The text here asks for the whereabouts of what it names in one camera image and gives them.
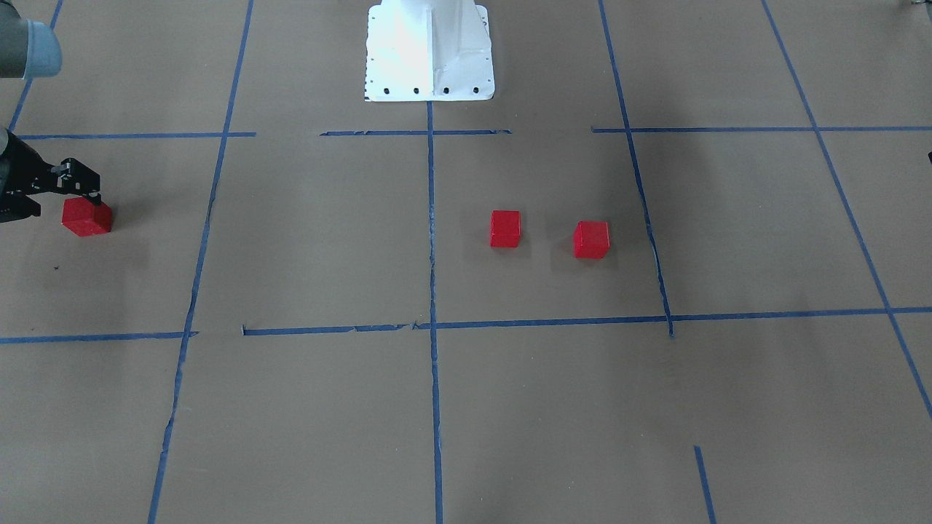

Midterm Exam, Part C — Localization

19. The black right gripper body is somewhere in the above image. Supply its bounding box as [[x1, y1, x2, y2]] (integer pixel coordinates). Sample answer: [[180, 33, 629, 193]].
[[1, 130, 63, 223]]

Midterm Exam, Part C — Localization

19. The red block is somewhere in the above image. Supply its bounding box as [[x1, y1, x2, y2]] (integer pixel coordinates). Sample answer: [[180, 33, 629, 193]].
[[61, 198, 113, 237], [573, 221, 610, 260], [489, 210, 522, 249]]

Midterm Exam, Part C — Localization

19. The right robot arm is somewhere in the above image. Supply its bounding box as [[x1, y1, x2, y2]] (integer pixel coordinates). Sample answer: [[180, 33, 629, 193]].
[[1, 1, 103, 223]]

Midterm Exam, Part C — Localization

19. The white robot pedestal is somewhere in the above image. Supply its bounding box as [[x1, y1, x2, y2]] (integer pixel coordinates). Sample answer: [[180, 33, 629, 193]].
[[363, 1, 496, 103]]

